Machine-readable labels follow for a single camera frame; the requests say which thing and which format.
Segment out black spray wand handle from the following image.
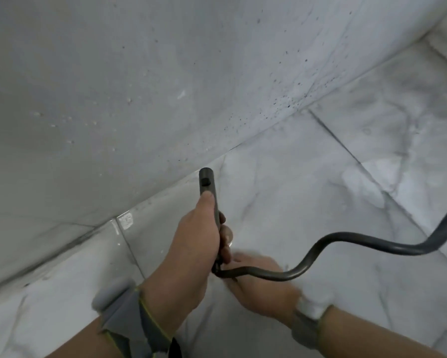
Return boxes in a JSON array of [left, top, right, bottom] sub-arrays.
[[199, 168, 227, 274]]

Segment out person's right hand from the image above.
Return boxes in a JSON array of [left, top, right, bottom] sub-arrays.
[[229, 251, 303, 325]]

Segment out grey yellow-trimmed wrist band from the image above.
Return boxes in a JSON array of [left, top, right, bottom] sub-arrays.
[[92, 277, 182, 358], [291, 291, 335, 350]]

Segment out person's left hand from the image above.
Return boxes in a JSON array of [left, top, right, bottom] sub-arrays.
[[139, 192, 235, 334]]

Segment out person's left forearm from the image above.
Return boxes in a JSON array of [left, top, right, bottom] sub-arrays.
[[50, 315, 114, 358]]

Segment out black flexible hose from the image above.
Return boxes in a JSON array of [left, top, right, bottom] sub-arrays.
[[213, 199, 447, 282]]

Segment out person's right forearm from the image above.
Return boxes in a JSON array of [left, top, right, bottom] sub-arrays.
[[318, 305, 446, 358]]

